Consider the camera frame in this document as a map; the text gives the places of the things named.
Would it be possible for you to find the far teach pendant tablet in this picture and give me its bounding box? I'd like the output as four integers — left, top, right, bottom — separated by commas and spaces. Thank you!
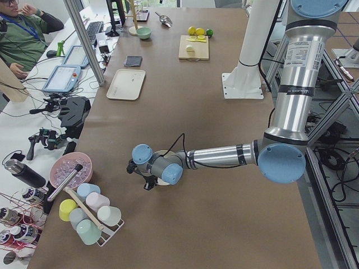
63, 45, 89, 68

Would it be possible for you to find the pink bowl with ice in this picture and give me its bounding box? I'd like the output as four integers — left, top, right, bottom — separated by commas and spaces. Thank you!
49, 152, 93, 190

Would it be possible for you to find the pale yellow bun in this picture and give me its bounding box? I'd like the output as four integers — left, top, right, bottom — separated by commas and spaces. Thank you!
186, 45, 195, 53

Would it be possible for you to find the black plastic housing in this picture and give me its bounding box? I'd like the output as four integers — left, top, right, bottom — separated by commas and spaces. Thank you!
58, 97, 91, 139

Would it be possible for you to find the lower whole lemon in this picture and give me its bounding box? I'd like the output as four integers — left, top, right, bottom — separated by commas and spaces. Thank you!
187, 26, 196, 35

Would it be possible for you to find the upper whole lemon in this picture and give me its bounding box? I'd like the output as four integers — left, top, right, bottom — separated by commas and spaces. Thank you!
195, 27, 206, 36

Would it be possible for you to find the black keyboard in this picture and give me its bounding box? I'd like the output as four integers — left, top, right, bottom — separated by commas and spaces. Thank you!
86, 21, 104, 46

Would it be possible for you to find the cream rabbit tray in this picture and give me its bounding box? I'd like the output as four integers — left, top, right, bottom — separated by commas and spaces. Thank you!
106, 69, 146, 101

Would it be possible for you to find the near teach pendant tablet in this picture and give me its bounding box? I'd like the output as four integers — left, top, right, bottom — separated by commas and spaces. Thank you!
42, 65, 81, 93

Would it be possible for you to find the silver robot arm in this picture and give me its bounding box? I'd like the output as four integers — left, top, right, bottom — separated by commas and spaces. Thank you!
127, 1, 346, 190

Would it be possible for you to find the whole lemon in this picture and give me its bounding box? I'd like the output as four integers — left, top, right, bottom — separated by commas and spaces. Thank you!
187, 26, 196, 35
195, 27, 206, 36

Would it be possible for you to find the wooden mug tree stand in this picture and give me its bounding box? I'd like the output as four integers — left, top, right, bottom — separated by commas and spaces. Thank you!
126, 0, 139, 36

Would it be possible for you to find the grey folded cloth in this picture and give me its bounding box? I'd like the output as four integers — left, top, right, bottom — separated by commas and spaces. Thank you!
124, 55, 142, 67

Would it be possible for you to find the metal rod in bowl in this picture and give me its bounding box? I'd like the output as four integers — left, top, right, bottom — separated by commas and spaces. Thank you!
47, 164, 83, 202

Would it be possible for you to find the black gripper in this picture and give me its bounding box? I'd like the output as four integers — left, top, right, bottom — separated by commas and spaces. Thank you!
135, 165, 156, 190

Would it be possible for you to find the green clamp tool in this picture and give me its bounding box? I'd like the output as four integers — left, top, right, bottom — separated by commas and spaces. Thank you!
57, 40, 65, 57

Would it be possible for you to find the pink cup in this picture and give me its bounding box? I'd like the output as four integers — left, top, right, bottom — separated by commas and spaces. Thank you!
85, 192, 110, 212

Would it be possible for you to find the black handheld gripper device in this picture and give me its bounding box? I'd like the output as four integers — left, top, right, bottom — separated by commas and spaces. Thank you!
26, 128, 67, 160

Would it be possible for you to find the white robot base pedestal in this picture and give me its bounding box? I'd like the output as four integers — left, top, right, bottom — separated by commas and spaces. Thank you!
222, 0, 281, 99

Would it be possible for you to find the white label bottle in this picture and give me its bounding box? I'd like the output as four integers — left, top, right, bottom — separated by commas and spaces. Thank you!
21, 187, 45, 205

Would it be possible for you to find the yellow cup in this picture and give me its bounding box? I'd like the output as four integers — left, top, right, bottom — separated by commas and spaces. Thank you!
59, 199, 78, 222

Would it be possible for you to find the green lime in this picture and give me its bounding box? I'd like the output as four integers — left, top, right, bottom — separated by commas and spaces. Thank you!
206, 29, 214, 38

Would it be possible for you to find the blue cup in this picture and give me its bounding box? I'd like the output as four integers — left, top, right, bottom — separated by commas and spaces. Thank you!
76, 183, 101, 201

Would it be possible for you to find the yellow plastic knife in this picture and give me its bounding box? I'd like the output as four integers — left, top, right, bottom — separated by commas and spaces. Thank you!
186, 39, 207, 43

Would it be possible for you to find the black monitor stand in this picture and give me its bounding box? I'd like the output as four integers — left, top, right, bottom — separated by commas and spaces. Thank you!
105, 0, 126, 37

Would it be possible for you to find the wooden cutting board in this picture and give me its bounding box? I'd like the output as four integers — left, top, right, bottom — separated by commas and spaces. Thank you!
178, 35, 209, 61

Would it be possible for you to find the mint green bowl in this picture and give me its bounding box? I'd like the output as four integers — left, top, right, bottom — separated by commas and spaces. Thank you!
136, 27, 152, 40

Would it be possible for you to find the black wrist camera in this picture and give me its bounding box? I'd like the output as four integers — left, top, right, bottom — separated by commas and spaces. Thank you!
126, 159, 137, 174

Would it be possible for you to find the black thermos bottle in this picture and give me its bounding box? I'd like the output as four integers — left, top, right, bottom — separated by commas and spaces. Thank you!
4, 159, 46, 188

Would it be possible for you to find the computer mouse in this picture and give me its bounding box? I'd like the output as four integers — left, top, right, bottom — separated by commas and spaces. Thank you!
46, 50, 57, 58

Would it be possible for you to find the aluminium frame post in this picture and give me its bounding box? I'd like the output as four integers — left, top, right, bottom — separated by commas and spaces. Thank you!
64, 0, 105, 86

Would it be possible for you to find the white cup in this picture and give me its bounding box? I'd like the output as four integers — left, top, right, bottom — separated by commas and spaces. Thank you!
97, 206, 122, 226

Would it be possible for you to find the white wire cup rack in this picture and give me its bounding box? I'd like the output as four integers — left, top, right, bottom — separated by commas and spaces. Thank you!
96, 219, 125, 247

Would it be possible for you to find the teach pendant tablet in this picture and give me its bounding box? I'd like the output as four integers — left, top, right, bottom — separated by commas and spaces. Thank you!
42, 65, 81, 93
63, 45, 89, 68

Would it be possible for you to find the mint green cup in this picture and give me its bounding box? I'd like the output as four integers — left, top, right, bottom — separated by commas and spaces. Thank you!
76, 219, 102, 245

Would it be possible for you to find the metal scoop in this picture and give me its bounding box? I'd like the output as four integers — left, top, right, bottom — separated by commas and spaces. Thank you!
155, 11, 173, 28

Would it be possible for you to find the grey cup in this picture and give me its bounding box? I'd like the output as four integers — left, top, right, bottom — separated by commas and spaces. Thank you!
69, 207, 88, 230

